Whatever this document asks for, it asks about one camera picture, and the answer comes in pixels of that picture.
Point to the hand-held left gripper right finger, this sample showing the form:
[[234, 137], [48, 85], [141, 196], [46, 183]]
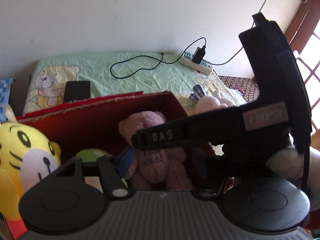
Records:
[[210, 187]]

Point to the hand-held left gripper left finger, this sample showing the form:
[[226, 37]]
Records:
[[125, 160]]

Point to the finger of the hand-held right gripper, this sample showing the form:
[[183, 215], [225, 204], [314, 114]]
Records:
[[187, 130]]

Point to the pink plush teddy bear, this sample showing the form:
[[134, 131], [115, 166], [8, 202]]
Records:
[[155, 170]]

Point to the green plush toy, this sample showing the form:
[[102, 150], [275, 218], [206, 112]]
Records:
[[91, 155]]

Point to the white plush rabbit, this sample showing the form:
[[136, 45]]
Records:
[[210, 103]]

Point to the red cardboard box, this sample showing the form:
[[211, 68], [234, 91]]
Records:
[[87, 125]]

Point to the yellow plush tiger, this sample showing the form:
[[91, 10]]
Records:
[[15, 152]]

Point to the brown floral cloth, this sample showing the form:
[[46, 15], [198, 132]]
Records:
[[232, 81]]

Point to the cream power strip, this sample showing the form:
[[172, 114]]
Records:
[[205, 68]]

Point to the black charger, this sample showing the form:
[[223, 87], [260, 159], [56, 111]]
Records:
[[198, 55]]

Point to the black smartphone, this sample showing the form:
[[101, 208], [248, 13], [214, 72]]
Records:
[[76, 91]]

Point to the blue patterned cloth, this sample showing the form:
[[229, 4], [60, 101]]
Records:
[[5, 90]]

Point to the wooden window frame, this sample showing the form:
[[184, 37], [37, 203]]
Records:
[[300, 27]]

